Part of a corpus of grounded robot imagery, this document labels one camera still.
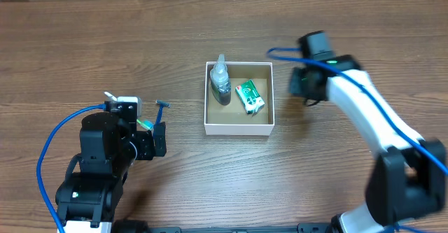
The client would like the white green toothbrush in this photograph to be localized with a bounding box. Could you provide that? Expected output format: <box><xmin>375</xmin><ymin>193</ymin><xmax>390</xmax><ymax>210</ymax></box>
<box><xmin>104</xmin><ymin>92</ymin><xmax>153</xmax><ymax>130</ymax></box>

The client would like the blue disposable razor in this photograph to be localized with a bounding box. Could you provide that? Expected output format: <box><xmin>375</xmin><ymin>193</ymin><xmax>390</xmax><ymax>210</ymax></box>
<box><xmin>153</xmin><ymin>100</ymin><xmax>171</xmax><ymax>137</ymax></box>

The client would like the green small carton box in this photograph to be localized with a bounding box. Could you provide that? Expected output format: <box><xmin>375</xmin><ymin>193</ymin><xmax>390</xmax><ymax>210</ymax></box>
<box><xmin>235</xmin><ymin>79</ymin><xmax>265</xmax><ymax>115</ymax></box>

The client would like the clear bottle with dark liquid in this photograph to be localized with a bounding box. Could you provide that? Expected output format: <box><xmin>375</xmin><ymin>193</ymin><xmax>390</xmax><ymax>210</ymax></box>
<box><xmin>210</xmin><ymin>54</ymin><xmax>232</xmax><ymax>106</ymax></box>

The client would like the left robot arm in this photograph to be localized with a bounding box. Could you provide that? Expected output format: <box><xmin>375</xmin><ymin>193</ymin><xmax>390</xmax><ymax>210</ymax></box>
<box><xmin>55</xmin><ymin>112</ymin><xmax>167</xmax><ymax>232</ymax></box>

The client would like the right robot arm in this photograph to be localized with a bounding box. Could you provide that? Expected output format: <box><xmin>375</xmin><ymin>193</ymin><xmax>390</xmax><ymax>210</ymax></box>
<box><xmin>290</xmin><ymin>31</ymin><xmax>447</xmax><ymax>232</ymax></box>

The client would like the open white cardboard box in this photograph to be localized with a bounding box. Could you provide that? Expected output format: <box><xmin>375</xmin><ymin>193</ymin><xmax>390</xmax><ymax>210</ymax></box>
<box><xmin>204</xmin><ymin>62</ymin><xmax>275</xmax><ymax>136</ymax></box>

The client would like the right blue cable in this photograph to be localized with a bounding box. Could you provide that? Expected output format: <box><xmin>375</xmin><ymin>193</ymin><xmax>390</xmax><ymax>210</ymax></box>
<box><xmin>266</xmin><ymin>46</ymin><xmax>448</xmax><ymax>233</ymax></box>

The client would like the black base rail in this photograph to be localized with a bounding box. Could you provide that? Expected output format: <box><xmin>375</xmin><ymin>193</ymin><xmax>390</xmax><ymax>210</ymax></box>
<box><xmin>111</xmin><ymin>220</ymin><xmax>330</xmax><ymax>233</ymax></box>

